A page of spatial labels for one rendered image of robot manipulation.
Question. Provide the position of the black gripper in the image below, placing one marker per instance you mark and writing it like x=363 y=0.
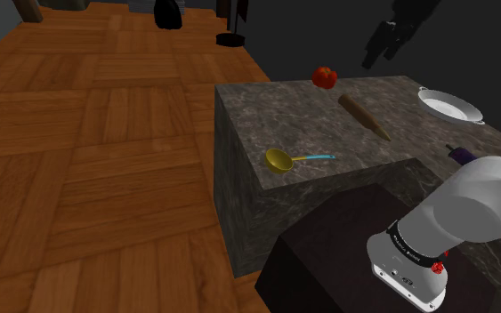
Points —
x=410 y=15

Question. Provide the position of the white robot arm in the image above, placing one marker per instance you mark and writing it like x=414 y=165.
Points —
x=458 y=216

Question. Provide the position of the red bell pepper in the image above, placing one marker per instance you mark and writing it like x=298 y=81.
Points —
x=324 y=77

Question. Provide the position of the wooden rolling pin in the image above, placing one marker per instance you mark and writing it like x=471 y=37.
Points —
x=363 y=116

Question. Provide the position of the purple eggplant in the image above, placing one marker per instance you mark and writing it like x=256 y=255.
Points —
x=464 y=154

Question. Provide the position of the black floor stand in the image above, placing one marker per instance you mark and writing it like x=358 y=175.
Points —
x=230 y=39

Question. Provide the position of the dark robot stand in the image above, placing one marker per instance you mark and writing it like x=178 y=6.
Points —
x=319 y=242

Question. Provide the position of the black rounded object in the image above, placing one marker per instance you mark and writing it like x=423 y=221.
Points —
x=167 y=15

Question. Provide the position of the wooden furniture leg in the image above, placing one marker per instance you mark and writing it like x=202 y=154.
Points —
x=28 y=9

